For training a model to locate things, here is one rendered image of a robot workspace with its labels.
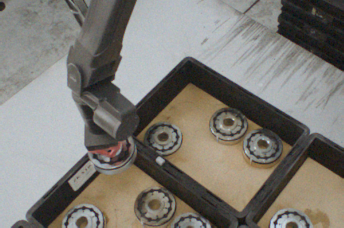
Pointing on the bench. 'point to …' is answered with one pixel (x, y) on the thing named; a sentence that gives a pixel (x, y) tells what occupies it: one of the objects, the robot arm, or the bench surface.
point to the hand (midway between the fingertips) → (110, 144)
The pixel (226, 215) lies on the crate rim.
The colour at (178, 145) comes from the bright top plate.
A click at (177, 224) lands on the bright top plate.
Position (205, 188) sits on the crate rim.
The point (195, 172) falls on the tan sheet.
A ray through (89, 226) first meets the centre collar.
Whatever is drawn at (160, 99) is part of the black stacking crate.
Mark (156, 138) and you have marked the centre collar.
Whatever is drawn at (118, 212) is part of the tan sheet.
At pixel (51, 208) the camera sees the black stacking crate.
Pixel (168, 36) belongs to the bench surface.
